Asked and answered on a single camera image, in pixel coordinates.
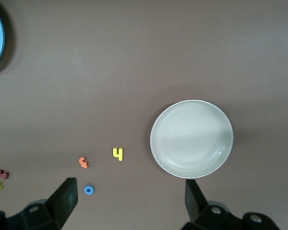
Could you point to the yellow foam letter h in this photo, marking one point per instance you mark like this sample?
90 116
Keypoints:
120 155

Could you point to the dark red foam letter n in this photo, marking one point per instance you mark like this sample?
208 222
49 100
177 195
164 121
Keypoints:
3 175

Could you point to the brown table cover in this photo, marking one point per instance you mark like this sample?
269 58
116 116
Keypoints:
110 72

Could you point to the blue foam letter o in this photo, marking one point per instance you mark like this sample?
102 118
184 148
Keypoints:
85 190

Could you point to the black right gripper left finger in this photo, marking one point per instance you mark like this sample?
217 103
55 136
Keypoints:
62 203

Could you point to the beige brown plate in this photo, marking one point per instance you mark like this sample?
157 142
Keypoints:
192 139

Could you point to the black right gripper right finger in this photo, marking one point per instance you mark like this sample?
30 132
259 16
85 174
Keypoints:
196 210

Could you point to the orange foam letter r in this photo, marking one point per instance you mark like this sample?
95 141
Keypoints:
83 163

